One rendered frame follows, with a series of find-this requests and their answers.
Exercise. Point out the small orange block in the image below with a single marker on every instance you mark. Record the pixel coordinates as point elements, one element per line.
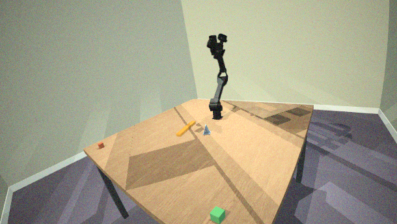
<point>101,145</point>

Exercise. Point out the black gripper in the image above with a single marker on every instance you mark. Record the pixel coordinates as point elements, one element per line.
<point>219,51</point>

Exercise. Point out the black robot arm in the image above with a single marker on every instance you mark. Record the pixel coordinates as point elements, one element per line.
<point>215,104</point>

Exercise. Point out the orange bar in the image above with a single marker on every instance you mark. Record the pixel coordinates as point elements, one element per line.
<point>183,130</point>

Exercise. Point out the green cube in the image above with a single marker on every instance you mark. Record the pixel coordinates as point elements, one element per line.
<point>217,215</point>

